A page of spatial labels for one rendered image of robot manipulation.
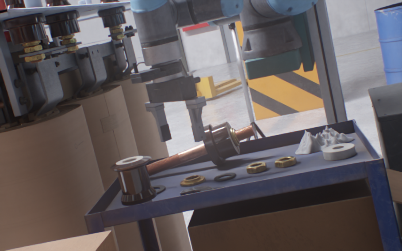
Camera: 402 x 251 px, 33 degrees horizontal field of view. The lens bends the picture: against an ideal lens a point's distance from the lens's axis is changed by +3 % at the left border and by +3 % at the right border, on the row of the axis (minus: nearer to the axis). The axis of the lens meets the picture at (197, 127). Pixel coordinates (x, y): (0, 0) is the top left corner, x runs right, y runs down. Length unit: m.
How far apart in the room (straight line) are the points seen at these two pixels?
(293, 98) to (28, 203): 5.56
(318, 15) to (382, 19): 4.66
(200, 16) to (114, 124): 0.81
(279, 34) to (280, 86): 5.18
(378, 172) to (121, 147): 1.18
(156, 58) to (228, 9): 0.22
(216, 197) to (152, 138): 1.40
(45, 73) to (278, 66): 0.68
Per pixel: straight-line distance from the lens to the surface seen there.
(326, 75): 2.21
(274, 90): 7.24
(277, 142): 1.81
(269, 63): 2.05
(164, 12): 1.55
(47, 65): 2.02
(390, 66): 6.89
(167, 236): 2.85
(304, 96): 7.24
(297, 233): 1.49
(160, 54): 1.54
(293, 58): 2.04
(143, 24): 1.55
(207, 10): 1.64
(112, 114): 2.35
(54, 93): 2.01
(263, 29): 2.06
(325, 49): 2.20
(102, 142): 2.31
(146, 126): 2.76
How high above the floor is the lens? 1.27
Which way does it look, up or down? 9 degrees down
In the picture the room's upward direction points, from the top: 13 degrees counter-clockwise
